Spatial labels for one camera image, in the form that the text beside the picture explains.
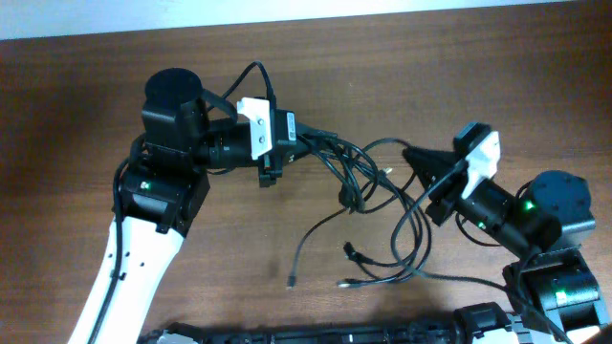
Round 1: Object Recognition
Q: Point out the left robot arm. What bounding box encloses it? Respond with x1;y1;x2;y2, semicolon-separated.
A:
70;68;329;343

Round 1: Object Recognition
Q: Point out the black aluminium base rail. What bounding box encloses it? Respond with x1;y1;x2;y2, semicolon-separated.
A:
137;303;533;344

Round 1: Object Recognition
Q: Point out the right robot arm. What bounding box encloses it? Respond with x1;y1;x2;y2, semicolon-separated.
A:
403;147;611;343

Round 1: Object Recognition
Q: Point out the thick black USB cable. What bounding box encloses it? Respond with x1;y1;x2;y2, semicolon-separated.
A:
305;136;434;289

